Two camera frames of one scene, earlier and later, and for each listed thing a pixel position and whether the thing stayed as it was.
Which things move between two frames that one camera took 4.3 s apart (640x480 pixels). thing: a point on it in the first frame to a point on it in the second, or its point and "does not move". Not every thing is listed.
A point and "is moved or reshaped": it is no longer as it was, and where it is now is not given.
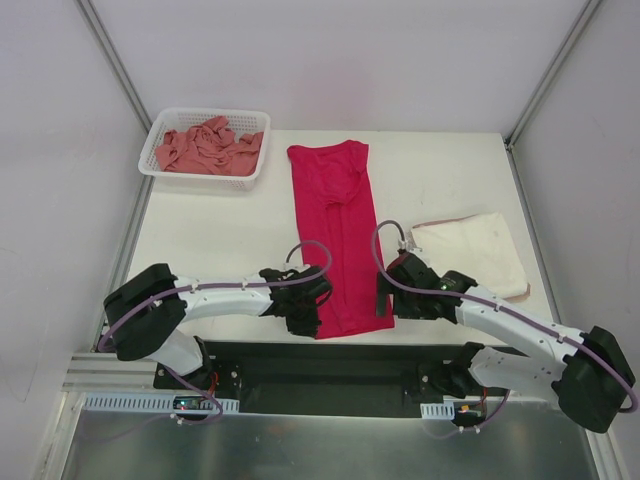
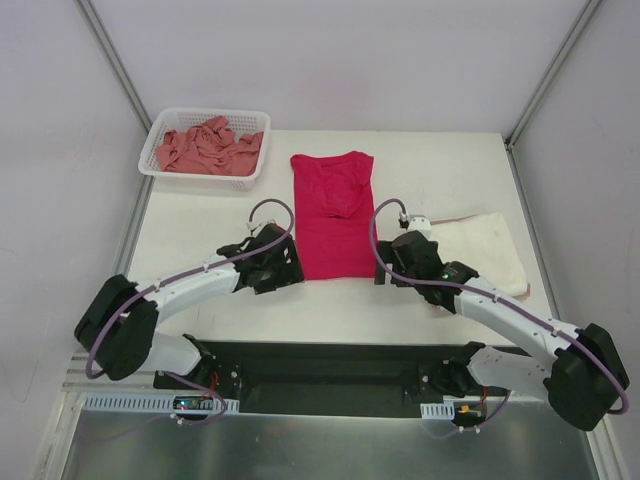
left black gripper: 306,315 to 282,260
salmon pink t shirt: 209,148 does not move
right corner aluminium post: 516,129 does not move
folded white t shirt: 480,246 does not move
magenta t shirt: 338,211 is moved or reshaped
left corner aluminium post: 88,11 does not move
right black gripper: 392,288 to 388,262
